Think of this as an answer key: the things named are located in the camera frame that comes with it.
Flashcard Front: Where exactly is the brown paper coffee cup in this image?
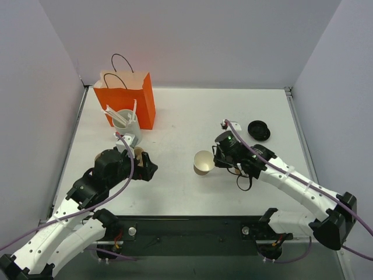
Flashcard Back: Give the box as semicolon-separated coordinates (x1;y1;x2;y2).
193;150;215;176

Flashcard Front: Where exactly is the brown pulp cup carrier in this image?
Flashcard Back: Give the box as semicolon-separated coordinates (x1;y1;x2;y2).
133;146;145;167

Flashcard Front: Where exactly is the orange paper bag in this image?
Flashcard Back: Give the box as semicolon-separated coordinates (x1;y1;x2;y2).
93;65;156;130

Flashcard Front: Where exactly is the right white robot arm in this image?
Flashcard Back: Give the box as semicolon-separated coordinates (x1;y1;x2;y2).
214;131;357;251

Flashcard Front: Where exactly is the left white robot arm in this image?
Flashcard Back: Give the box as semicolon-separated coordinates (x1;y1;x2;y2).
1;149;158;279

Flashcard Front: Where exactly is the white cylindrical straw holder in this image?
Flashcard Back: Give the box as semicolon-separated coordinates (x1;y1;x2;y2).
112;109;142;144

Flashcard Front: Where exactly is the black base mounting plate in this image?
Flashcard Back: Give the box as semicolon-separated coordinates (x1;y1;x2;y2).
93;216;293;261

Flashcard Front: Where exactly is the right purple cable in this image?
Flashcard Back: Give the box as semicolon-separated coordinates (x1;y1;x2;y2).
226;120;373;261

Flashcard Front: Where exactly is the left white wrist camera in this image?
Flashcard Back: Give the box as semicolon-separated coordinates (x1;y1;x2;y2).
115;132;138;153

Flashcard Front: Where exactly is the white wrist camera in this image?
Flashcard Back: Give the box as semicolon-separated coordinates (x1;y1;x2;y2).
220;120;242;132
115;132;138;153

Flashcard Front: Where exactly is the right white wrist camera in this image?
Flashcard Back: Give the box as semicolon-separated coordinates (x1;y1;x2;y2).
220;120;242;132

